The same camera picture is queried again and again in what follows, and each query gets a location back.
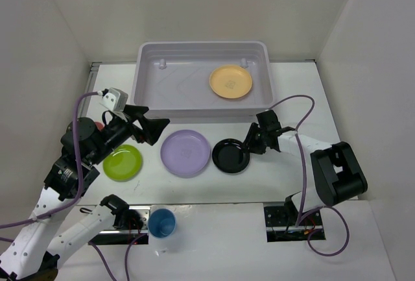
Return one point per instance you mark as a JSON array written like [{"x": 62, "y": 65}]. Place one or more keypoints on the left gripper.
[{"x": 153, "y": 128}]

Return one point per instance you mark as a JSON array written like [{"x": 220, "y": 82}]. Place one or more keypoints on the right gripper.
[{"x": 249, "y": 140}]

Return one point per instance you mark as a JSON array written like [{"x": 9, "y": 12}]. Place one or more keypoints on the black plastic plate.
[{"x": 230, "y": 156}]

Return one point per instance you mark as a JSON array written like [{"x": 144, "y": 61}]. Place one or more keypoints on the pink plastic cup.
[{"x": 99, "y": 125}]

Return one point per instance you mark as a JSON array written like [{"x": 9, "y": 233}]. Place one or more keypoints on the green plastic plate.
[{"x": 123, "y": 164}]

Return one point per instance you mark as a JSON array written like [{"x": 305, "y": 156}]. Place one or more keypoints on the purple plastic plate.
[{"x": 185, "y": 153}]

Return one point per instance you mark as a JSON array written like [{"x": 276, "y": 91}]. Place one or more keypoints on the orange plastic plate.
[{"x": 230, "y": 81}]

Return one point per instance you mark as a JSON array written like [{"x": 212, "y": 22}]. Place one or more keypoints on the blue plastic cup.
[{"x": 161, "y": 223}]

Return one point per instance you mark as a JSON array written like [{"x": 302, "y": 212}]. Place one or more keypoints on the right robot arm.
[{"x": 335, "y": 169}]

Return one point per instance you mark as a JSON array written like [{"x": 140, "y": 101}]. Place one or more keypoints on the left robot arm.
[{"x": 38, "y": 251}]

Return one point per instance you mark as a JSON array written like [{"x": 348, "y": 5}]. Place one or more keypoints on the lavender plastic bin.
[{"x": 173, "y": 78}]

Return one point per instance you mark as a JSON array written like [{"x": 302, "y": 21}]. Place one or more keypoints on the aluminium corner profile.
[{"x": 94, "y": 68}]

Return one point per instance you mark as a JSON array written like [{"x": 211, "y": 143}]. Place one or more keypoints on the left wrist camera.
[{"x": 113, "y": 99}]

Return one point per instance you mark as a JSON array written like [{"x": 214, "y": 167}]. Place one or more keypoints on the right metal base rail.
[{"x": 280, "y": 227}]

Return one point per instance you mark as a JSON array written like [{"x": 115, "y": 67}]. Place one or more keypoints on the metal base rail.
[
  {"x": 132, "y": 225},
  {"x": 280, "y": 227}
]

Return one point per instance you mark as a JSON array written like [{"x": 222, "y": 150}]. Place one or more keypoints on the left metal base rail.
[{"x": 132, "y": 225}]

